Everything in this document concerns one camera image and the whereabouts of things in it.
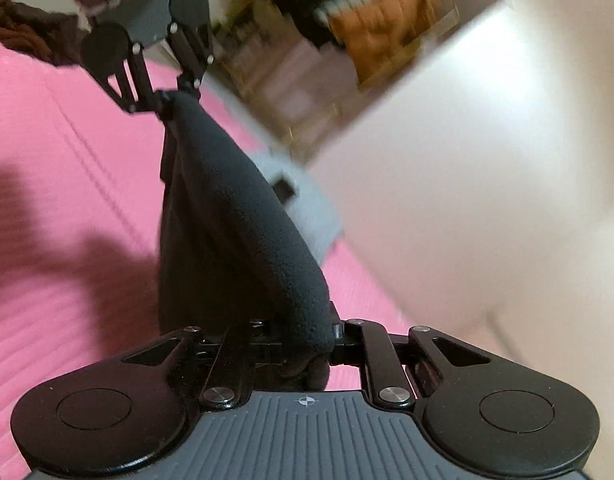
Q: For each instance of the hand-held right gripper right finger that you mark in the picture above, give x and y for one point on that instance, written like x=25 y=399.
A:
x=377 y=355

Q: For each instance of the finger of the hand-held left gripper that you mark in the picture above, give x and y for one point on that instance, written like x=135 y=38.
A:
x=144 y=85
x=192 y=52

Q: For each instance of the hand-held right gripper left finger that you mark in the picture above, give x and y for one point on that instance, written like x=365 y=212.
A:
x=237 y=355

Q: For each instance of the dark brown garment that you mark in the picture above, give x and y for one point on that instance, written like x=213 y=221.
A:
x=27 y=30

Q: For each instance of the black garment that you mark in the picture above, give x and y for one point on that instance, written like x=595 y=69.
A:
x=237 y=220

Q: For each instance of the pink bed blanket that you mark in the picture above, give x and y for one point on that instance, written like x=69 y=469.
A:
x=62 y=210

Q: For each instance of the grey pillow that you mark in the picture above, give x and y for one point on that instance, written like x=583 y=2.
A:
x=312 y=210

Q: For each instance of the orange hanging garment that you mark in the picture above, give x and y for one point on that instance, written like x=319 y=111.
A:
x=382 y=30

